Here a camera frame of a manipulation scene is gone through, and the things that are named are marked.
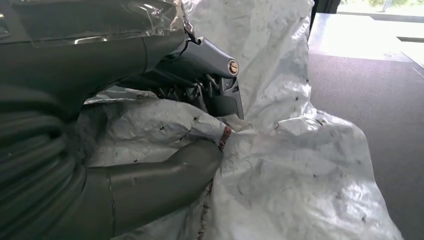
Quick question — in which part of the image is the grey parcel bag faded print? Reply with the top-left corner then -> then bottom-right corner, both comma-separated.
79,0 -> 405,240

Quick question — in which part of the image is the dark window frame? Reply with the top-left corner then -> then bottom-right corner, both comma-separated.
310,0 -> 342,15

